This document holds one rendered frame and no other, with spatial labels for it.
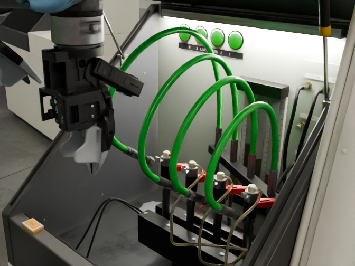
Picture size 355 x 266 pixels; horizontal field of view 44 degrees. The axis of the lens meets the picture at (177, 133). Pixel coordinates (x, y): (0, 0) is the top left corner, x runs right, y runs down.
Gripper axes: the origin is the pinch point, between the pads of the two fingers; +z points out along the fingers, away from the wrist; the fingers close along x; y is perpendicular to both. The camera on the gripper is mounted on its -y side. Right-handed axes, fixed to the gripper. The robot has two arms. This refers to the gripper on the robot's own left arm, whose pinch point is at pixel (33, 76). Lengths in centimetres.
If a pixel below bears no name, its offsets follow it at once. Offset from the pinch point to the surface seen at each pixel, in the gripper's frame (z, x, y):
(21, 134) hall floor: 100, -344, -18
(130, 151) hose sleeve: 23.6, 7.6, 1.1
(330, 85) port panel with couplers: 48, 26, -37
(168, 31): 13.9, 10.4, -23.6
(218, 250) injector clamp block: 50, 18, 8
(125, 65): 10.1, 11.5, -11.1
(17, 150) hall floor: 95, -308, -1
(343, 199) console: 45, 44, -9
